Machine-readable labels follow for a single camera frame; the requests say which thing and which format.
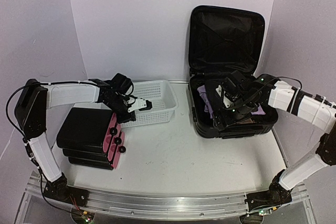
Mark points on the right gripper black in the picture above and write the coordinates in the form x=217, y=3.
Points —
x=228, y=121

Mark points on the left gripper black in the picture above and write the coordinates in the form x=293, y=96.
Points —
x=121, y=119

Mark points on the black ribbed hard suitcase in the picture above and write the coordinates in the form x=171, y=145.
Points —
x=221, y=41

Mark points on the purple shirt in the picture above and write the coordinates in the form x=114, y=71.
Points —
x=208, y=109

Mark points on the white perforated plastic basket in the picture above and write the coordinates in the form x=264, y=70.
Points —
x=152, y=101

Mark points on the black pink small suitcase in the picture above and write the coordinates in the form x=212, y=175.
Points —
x=91, y=137

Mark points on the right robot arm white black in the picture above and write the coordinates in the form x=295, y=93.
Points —
x=315, y=109

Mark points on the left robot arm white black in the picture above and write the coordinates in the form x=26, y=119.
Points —
x=38, y=97

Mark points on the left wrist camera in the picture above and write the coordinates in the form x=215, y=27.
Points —
x=122, y=84

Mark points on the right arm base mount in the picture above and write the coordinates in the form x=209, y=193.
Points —
x=274, y=196

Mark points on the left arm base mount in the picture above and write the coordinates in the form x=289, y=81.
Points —
x=59, y=190

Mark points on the aluminium front rail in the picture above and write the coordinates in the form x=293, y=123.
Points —
x=183, y=208

